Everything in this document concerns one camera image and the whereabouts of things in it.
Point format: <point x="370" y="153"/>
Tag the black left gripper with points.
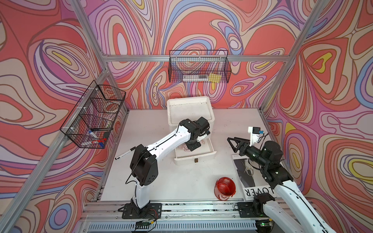
<point x="194" y="147"/>

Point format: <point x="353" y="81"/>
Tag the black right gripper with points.
<point x="245" y="144"/>

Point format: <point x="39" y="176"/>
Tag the white bottom drawer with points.
<point x="203" y="153"/>

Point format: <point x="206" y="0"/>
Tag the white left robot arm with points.
<point x="144" y="164"/>

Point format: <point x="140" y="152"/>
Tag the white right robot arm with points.
<point x="305" y="218"/>

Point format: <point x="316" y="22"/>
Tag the white drawer cabinet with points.
<point x="192" y="108"/>

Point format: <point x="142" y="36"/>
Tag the white LOVER book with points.
<point x="250" y="180"/>

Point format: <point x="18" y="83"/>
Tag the red metal bucket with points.
<point x="224" y="189"/>

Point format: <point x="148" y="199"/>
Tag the black white marker pen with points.
<point x="125" y="153"/>

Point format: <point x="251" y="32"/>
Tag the yellow item in basket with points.
<point x="214" y="78"/>

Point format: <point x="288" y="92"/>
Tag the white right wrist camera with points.
<point x="255" y="134"/>

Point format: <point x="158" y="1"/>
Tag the black wire basket back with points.
<point x="194" y="66"/>

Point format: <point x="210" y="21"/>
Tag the black wire basket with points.
<point x="90" y="124"/>
<point x="194" y="66"/>

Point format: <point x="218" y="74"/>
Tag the black wire basket left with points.
<point x="90" y="124"/>

